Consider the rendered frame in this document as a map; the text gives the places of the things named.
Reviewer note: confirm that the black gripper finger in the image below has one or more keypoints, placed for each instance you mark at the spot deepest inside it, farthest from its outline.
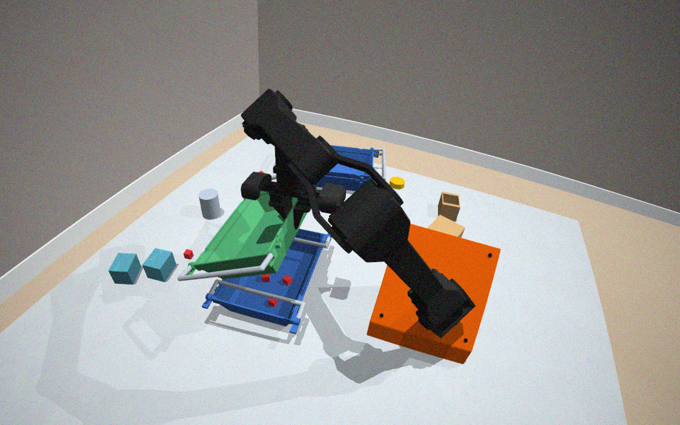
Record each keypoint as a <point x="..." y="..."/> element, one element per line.
<point x="298" y="211"/>
<point x="284" y="208"/>

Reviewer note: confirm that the dark grey cylinder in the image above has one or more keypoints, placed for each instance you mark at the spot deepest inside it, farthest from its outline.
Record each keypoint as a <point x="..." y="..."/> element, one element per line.
<point x="209" y="203"/>

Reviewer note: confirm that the yellow flat cylinder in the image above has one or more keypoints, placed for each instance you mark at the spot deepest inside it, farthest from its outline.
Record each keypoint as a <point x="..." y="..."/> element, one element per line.
<point x="397" y="183"/>

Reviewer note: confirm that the green plastic tray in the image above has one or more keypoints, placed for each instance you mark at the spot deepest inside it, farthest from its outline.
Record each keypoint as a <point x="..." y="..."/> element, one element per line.
<point x="253" y="241"/>

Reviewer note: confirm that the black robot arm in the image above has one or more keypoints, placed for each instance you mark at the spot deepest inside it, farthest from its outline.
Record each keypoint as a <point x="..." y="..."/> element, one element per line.
<point x="371" y="222"/>

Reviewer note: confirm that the light blue cube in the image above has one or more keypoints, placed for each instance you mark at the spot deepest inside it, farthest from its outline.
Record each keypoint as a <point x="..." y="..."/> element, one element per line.
<point x="125" y="268"/>
<point x="159" y="265"/>

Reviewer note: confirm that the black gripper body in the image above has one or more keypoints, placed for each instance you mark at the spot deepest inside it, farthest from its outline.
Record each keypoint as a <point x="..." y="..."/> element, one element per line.
<point x="288" y="184"/>

